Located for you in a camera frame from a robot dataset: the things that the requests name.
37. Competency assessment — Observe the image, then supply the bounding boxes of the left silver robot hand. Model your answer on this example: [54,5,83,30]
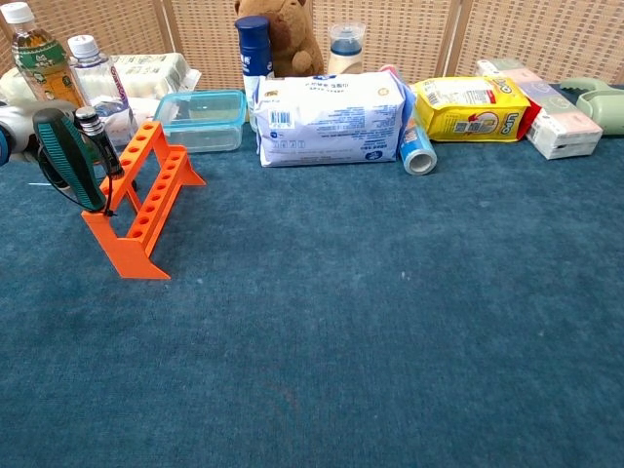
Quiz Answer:
[0,99,79,165]

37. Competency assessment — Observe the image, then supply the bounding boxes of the green black handled tool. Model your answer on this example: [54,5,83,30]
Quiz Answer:
[31,107,108,212]

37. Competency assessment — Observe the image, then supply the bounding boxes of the black metal handle screwdriver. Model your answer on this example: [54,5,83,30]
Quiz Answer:
[73,105,126,179]

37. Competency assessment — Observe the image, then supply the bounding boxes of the orange plastic tool rack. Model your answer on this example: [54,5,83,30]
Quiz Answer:
[81,120,209,282]

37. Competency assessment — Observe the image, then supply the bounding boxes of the green tea bottle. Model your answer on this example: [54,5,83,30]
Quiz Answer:
[0,3,98,116]

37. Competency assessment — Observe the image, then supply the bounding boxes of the clear water bottle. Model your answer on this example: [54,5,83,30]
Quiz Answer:
[66,34,140,152]

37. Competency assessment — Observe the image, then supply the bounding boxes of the pink white soft packet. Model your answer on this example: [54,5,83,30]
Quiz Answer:
[104,96,162,146]

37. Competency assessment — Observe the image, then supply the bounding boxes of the white tissue roll pack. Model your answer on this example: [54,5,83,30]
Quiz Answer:
[0,52,202,106]

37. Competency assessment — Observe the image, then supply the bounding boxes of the clear container blue lid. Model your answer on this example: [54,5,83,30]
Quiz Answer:
[153,90,249,155]

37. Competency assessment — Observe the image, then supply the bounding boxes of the blue spray can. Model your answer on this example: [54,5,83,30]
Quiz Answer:
[234,15,275,123]

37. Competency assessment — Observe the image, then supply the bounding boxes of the brown capybara plush toy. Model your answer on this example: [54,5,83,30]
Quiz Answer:
[233,0,326,79]

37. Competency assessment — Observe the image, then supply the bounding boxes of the white blue wipes pack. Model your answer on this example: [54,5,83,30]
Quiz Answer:
[253,67,415,169]

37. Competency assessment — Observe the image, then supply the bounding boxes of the white bottle clear cap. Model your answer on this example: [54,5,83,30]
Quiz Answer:
[326,21,367,77]

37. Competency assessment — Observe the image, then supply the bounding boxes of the blue carpet table cover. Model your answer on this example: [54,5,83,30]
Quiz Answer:
[0,82,624,468]

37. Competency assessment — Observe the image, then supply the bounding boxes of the plastic wrap roll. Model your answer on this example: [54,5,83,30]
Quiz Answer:
[379,63,439,176]

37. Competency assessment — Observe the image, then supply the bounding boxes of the wicker folding screen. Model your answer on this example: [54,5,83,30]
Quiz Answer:
[0,0,624,92]

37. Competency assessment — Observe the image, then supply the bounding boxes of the yellow snack bag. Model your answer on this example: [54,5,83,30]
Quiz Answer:
[412,76,532,143]

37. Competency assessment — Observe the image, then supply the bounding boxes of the pink green tissue box stack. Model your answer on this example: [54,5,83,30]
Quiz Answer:
[475,58,605,161]

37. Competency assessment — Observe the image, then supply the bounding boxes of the pale green lint roller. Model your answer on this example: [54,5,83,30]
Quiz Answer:
[559,76,624,137]

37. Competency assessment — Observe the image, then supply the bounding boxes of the thin black cable tie loop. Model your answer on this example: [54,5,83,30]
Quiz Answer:
[36,140,119,219]

